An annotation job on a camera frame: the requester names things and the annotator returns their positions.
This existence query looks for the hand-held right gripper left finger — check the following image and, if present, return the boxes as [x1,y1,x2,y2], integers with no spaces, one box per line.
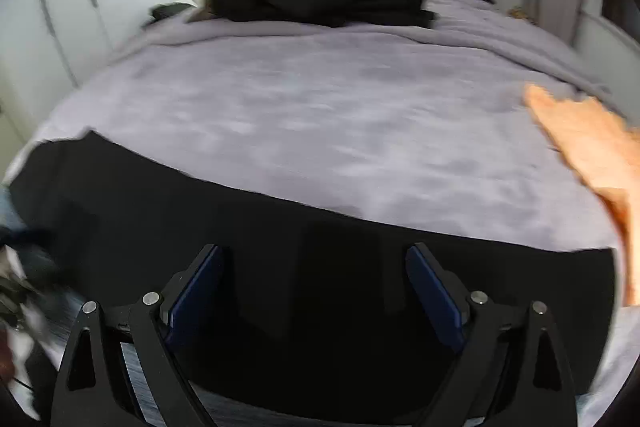
[52,244,224,427]

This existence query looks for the black pants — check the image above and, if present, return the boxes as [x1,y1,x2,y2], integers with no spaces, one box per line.
[2,131,617,427]

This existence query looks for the lavender bed blanket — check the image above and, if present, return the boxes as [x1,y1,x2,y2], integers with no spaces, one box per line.
[0,0,640,427]

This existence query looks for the peach cloth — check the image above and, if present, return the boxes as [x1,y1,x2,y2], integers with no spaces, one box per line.
[522,84,640,308]

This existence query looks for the black bag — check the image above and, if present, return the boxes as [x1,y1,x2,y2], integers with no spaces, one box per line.
[142,3,195,28]

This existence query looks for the white wardrobe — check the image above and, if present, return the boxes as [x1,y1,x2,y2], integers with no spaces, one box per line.
[0,0,187,142]

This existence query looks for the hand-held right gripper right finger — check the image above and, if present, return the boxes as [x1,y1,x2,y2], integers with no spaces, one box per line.
[406,243,581,427]

